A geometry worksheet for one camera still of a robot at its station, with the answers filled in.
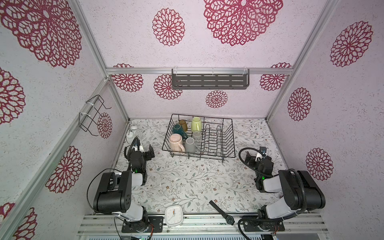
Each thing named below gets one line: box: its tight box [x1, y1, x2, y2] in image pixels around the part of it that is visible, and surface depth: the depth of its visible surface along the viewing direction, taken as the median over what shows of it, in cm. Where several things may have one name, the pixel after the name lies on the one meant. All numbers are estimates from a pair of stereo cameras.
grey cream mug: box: [185, 137, 197, 153], surface depth 94 cm
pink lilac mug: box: [169, 133, 186, 152], surface depth 93 cm
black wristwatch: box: [209, 200, 235, 226], surface depth 78 cm
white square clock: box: [164, 205, 184, 228], surface depth 76 cm
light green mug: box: [191, 116, 202, 132], surface depth 105 cm
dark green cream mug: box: [172, 124, 188, 140], surface depth 100 cm
